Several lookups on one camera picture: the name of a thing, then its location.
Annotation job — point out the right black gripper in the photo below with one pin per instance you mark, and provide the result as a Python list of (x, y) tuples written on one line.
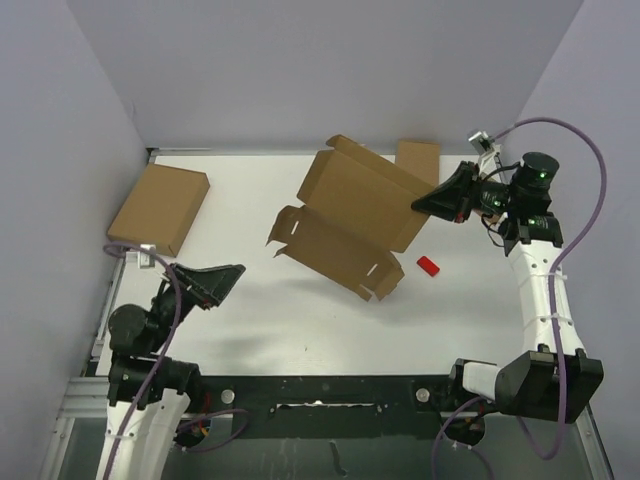
[(455, 198)]

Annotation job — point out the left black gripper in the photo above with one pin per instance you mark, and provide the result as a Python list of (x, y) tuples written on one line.
[(208, 285)]

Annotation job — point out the small red block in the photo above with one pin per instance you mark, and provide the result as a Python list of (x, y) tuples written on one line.
[(428, 266)]

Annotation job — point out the brown cardboard box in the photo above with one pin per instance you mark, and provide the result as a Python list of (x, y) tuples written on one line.
[(354, 218)]

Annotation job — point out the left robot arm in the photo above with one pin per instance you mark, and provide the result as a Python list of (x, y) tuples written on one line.
[(148, 391)]

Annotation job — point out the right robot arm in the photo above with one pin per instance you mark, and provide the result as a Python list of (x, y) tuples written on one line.
[(553, 378)]

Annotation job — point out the upright folded cardboard box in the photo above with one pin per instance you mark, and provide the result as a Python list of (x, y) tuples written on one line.
[(420, 159)]

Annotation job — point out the large folded cardboard box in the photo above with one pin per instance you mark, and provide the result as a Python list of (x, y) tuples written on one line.
[(161, 208)]

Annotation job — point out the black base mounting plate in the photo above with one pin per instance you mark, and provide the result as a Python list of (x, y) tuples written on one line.
[(329, 408)]

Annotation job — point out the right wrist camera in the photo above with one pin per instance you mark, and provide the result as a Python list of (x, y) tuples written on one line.
[(485, 146)]

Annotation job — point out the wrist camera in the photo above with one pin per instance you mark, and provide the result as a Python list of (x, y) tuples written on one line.
[(143, 257), (485, 146)]

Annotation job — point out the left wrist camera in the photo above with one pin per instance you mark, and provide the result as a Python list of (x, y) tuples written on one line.
[(143, 257)]

